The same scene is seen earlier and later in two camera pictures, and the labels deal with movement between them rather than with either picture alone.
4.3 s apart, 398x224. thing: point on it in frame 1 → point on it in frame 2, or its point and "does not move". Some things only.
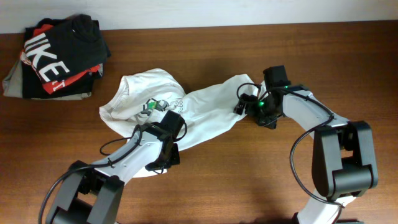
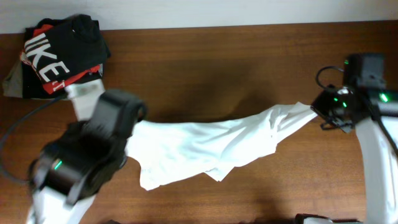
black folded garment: (32, 86) does not move
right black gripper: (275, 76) → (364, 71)
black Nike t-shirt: (68, 47) does not move
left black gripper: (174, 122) → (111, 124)
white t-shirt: (134, 100) → (164, 151)
